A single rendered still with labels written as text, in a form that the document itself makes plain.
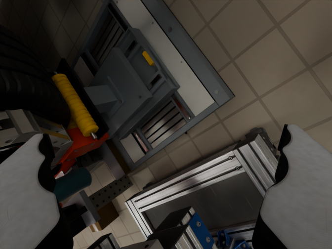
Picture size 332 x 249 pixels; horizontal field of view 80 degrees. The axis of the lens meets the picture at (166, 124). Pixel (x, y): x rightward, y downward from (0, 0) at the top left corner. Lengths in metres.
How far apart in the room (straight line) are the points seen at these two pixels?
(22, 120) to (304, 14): 0.93
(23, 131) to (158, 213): 0.84
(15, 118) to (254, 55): 0.84
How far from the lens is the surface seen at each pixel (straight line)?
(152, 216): 1.22
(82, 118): 0.75
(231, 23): 0.98
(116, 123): 1.08
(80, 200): 1.16
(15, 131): 0.52
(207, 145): 1.07
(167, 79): 0.92
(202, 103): 0.94
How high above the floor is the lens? 0.93
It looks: 53 degrees down
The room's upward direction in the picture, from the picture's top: 115 degrees counter-clockwise
